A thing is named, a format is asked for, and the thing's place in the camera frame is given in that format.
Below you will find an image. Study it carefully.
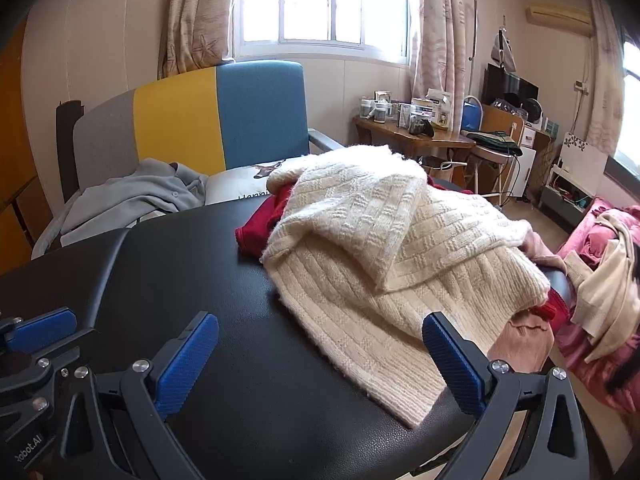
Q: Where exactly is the grey yellow blue sofa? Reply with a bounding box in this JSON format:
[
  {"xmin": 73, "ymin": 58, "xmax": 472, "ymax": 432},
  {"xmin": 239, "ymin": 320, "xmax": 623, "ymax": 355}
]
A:
[{"xmin": 55, "ymin": 60, "xmax": 346, "ymax": 261}]

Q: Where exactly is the maroon garment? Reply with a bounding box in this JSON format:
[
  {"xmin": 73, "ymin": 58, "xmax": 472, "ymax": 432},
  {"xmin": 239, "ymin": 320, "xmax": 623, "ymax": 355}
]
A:
[{"xmin": 235, "ymin": 183, "xmax": 301, "ymax": 262}]

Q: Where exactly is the orange wooden wardrobe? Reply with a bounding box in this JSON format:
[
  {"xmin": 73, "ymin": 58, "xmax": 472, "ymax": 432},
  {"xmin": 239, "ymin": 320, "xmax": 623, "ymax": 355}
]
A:
[{"xmin": 0, "ymin": 15, "xmax": 53, "ymax": 263}]

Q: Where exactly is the white carton box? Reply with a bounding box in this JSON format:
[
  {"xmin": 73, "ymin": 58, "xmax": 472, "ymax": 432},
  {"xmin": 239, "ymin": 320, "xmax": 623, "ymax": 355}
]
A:
[{"xmin": 425, "ymin": 89, "xmax": 453, "ymax": 131}]

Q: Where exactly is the beige garment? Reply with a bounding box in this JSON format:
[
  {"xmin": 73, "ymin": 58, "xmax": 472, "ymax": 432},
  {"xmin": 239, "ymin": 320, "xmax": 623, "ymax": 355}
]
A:
[{"xmin": 565, "ymin": 210, "xmax": 640, "ymax": 363}]

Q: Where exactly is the grey hanging bag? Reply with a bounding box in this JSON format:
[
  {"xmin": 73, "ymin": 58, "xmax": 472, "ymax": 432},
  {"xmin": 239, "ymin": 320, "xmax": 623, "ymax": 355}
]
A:
[{"xmin": 491, "ymin": 30, "xmax": 517, "ymax": 73}]

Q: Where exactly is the beige patterned curtain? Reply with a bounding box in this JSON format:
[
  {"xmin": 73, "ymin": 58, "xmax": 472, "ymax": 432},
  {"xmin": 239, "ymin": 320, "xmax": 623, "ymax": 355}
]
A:
[
  {"xmin": 157, "ymin": 0, "xmax": 251, "ymax": 81},
  {"xmin": 407, "ymin": 0, "xmax": 473, "ymax": 126},
  {"xmin": 582, "ymin": 0, "xmax": 631, "ymax": 161}
]

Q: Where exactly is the white framed window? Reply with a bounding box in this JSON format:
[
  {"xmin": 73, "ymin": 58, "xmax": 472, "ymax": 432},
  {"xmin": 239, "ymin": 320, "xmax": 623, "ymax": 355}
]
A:
[{"xmin": 232, "ymin": 0, "xmax": 413, "ymax": 63}]

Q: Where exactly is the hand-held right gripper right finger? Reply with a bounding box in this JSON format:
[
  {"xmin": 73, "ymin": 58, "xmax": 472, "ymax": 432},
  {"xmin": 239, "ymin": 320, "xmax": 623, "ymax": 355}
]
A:
[{"xmin": 422, "ymin": 310, "xmax": 592, "ymax": 480}]

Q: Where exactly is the wall air conditioner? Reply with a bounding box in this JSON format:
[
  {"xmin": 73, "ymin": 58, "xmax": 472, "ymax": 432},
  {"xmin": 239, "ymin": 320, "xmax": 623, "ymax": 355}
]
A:
[{"xmin": 524, "ymin": 2, "xmax": 593, "ymax": 38}]

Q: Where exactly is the white deer print pillow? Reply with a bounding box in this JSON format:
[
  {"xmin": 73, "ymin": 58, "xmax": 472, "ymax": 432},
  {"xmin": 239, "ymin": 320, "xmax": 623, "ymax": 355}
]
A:
[{"xmin": 205, "ymin": 157, "xmax": 301, "ymax": 206}]

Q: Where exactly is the dark green cloth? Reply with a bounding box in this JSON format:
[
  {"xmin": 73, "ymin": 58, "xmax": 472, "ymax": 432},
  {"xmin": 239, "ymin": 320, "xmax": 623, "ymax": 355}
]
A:
[{"xmin": 462, "ymin": 130, "xmax": 523, "ymax": 157}]

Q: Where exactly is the wooden desk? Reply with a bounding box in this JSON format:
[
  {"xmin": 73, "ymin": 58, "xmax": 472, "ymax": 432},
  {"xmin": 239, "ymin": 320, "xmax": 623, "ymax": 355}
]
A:
[{"xmin": 352, "ymin": 115, "xmax": 476, "ymax": 181}]

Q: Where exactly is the white cabinet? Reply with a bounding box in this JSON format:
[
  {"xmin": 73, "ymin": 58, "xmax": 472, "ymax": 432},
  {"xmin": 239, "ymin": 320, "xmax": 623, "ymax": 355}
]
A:
[{"xmin": 505, "ymin": 125, "xmax": 556, "ymax": 201}]

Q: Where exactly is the black monitor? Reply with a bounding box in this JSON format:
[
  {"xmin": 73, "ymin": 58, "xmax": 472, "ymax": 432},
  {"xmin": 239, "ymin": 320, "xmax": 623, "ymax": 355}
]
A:
[{"xmin": 482, "ymin": 62, "xmax": 540, "ymax": 111}]

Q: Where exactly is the white low shelf unit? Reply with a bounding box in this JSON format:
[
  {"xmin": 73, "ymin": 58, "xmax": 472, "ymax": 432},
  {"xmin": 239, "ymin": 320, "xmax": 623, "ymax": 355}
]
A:
[{"xmin": 540, "ymin": 132, "xmax": 608, "ymax": 231}]

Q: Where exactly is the dusty pink garment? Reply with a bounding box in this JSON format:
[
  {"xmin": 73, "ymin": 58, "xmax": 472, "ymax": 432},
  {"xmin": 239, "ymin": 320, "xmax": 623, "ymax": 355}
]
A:
[{"xmin": 487, "ymin": 227, "xmax": 568, "ymax": 378}]

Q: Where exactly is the cream knit sweater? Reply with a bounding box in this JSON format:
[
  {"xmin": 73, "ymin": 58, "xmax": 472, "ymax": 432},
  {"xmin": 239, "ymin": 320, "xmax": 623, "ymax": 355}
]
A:
[{"xmin": 260, "ymin": 144, "xmax": 551, "ymax": 429}]

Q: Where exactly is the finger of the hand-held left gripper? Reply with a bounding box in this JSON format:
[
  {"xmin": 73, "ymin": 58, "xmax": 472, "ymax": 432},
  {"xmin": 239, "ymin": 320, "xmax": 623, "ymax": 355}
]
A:
[{"xmin": 0, "ymin": 308, "xmax": 97, "ymax": 396}]

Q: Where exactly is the grey garment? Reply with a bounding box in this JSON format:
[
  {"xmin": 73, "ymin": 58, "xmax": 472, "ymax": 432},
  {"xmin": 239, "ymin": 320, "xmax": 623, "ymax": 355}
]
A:
[{"xmin": 32, "ymin": 158, "xmax": 211, "ymax": 261}]

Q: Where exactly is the white frame chair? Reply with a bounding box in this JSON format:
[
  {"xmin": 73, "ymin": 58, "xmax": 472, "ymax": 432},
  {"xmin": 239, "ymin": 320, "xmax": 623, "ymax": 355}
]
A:
[{"xmin": 450, "ymin": 105, "xmax": 526, "ymax": 206}]

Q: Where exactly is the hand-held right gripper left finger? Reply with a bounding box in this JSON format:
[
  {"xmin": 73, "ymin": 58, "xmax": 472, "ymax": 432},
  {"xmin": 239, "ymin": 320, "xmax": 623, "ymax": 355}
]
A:
[{"xmin": 59, "ymin": 311, "xmax": 220, "ymax": 480}]

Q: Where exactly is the metal pole stand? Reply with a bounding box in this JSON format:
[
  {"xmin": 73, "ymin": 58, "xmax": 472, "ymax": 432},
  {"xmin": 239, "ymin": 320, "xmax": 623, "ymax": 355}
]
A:
[{"xmin": 465, "ymin": 0, "xmax": 503, "ymax": 101}]

